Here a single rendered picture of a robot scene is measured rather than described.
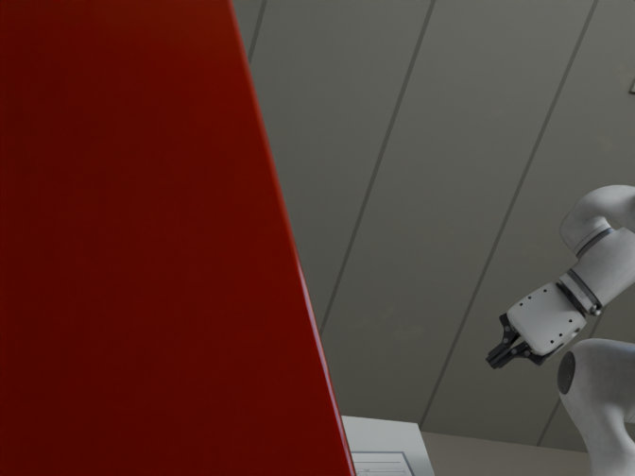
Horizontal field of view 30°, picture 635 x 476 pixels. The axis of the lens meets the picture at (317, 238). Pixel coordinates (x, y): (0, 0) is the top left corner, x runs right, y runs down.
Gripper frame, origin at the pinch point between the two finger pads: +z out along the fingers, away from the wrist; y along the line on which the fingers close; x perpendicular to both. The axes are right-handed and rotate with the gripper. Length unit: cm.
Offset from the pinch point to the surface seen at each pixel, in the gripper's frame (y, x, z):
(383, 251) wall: 74, -104, 10
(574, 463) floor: 13, -185, 8
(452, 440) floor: 36, -163, 33
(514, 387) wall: 36, -159, 7
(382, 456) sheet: -2.4, 5.0, 25.2
